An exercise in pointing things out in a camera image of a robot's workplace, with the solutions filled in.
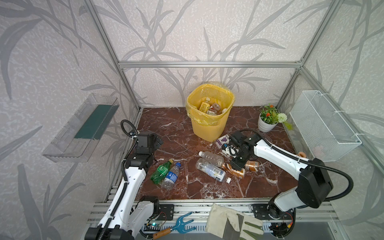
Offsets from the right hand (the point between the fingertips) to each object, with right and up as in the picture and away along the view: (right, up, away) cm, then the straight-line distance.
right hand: (235, 159), depth 84 cm
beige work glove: (-8, -28, -13) cm, 32 cm away
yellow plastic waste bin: (-16, +18, 0) cm, 23 cm away
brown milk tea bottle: (+10, -4, +1) cm, 11 cm away
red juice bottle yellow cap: (-10, +31, +15) cm, 36 cm away
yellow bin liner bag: (-8, +39, +11) cm, 42 cm away
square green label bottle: (-14, +27, +12) cm, 33 cm away
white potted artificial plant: (+25, +23, +12) cm, 36 cm away
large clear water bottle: (-14, -6, -1) cm, 15 cm away
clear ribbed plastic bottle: (-13, 0, +3) cm, 13 cm away
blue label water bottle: (-37, -12, -3) cm, 40 cm away
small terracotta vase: (+36, +3, -2) cm, 37 cm away
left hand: (-45, +14, -4) cm, 47 cm away
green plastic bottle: (-43, -8, +1) cm, 43 cm away
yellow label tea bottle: (-17, +31, +13) cm, 38 cm away
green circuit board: (-42, -30, -12) cm, 53 cm away
